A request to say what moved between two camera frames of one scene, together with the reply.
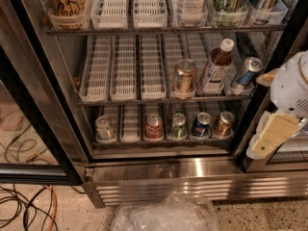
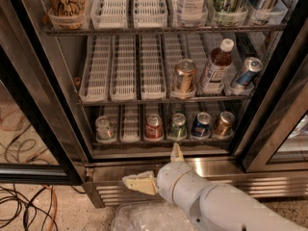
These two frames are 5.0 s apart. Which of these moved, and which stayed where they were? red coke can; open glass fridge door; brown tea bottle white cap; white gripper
Moved: white gripper
Stayed: open glass fridge door; brown tea bottle white cap; red coke can
